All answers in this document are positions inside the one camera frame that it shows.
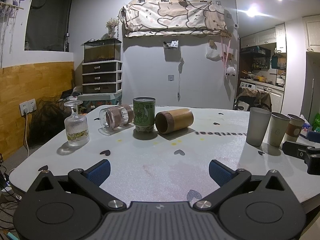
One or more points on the frosted grey tumbler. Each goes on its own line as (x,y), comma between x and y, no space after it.
(258,122)

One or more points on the white plush toy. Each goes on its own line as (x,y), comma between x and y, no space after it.
(230,71)

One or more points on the beige paper cup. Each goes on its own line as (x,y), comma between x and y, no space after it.
(277,128)

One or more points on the brown bamboo cup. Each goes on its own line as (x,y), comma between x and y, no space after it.
(174,120)

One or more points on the ribbed glass goblet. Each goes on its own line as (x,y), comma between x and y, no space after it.
(76,125)

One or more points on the clear glass with brown bands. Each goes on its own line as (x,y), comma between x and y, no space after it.
(116,117)

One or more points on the white wall power socket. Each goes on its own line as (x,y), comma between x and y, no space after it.
(27,107)

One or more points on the chair with brown jacket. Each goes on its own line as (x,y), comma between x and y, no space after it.
(255,98)

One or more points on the black window blind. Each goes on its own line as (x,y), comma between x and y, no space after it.
(47,25)

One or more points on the white cup with brown sleeve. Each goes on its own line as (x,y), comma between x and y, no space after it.
(294,128)

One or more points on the green printed cup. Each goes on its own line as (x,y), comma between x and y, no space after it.
(144,113)

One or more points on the glass fish tank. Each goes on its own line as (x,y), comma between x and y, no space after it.
(102,50)

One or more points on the dried flower vase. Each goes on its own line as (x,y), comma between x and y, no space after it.
(112,26)

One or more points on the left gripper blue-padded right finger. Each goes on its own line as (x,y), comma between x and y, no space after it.
(230,184)

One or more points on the patterned hanging cloth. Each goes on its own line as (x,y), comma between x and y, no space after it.
(172,18)

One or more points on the white drawer cabinet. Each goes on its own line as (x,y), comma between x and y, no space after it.
(103,77)

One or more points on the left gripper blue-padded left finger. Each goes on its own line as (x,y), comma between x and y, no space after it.
(87,183)

